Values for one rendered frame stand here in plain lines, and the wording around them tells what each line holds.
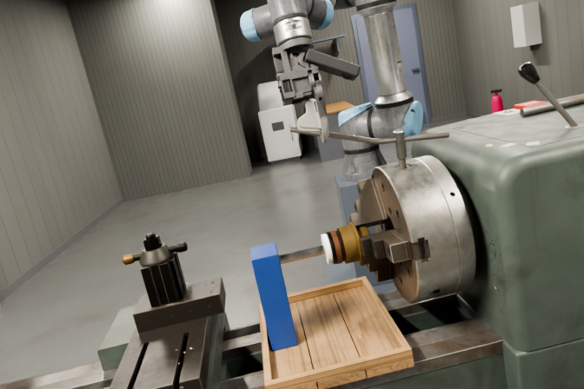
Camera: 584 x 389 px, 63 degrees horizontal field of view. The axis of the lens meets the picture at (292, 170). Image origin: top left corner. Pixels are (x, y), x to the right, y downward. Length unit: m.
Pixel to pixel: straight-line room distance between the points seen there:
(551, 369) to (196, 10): 6.79
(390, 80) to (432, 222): 0.59
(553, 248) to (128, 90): 7.00
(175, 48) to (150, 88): 0.71
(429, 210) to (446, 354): 0.30
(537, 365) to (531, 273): 0.20
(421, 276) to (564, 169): 0.33
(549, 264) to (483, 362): 0.25
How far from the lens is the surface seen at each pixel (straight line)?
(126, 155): 7.74
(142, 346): 1.15
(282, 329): 1.12
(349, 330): 1.16
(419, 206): 0.98
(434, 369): 1.09
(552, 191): 0.99
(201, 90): 7.33
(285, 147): 7.86
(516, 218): 0.97
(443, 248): 0.99
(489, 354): 1.13
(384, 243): 1.02
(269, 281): 1.06
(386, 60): 1.44
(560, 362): 1.14
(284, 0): 1.01
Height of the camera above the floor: 1.49
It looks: 12 degrees down
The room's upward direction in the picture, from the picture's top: 12 degrees counter-clockwise
